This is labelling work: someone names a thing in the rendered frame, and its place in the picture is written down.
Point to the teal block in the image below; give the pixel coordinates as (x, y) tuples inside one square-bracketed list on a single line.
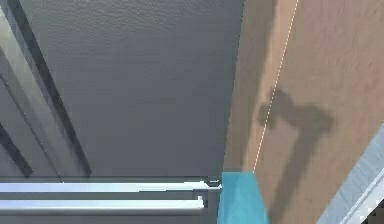
[(241, 200)]

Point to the grey fridge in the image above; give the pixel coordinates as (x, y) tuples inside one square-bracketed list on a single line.
[(143, 90)]

